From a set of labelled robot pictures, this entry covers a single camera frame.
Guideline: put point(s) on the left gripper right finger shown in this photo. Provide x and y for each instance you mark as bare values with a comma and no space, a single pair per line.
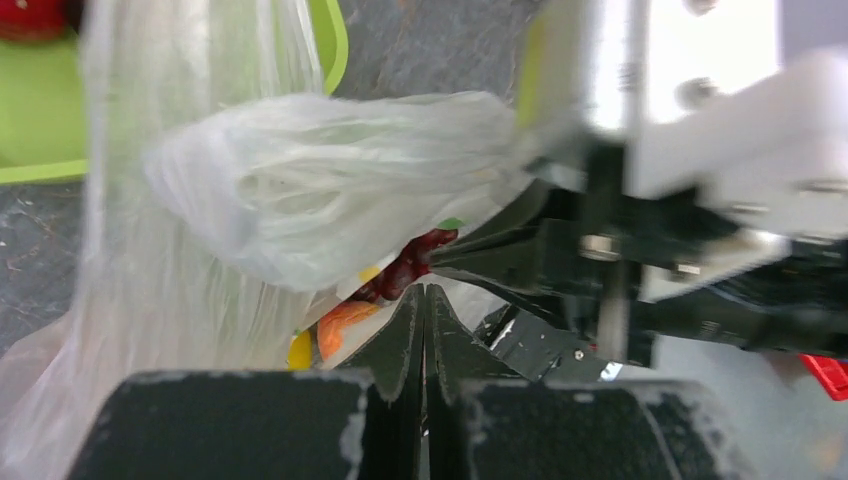
486,422

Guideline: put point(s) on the red fake pomegranate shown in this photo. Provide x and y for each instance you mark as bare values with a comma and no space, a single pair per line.
39,21

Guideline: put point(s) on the green fruit in bag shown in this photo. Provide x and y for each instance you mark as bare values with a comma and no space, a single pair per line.
451,224

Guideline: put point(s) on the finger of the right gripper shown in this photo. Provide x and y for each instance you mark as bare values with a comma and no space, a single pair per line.
516,252

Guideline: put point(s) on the yellow fruit in bag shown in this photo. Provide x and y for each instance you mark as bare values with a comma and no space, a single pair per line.
300,354

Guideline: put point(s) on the clear plastic bag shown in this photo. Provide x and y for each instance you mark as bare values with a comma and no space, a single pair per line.
227,197

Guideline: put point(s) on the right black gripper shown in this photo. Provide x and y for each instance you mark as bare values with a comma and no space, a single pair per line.
630,268

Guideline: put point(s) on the orange peach in bag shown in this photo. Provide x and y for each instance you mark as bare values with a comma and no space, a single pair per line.
331,327

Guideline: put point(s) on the dark red grapes in bag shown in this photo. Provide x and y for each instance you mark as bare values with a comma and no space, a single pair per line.
409,266

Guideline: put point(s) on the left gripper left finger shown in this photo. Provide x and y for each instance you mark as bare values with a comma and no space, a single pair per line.
357,422

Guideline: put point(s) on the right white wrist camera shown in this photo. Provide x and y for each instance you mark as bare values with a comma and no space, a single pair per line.
696,93

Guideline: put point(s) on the green plastic tray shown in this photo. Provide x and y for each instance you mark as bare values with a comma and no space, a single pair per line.
46,112

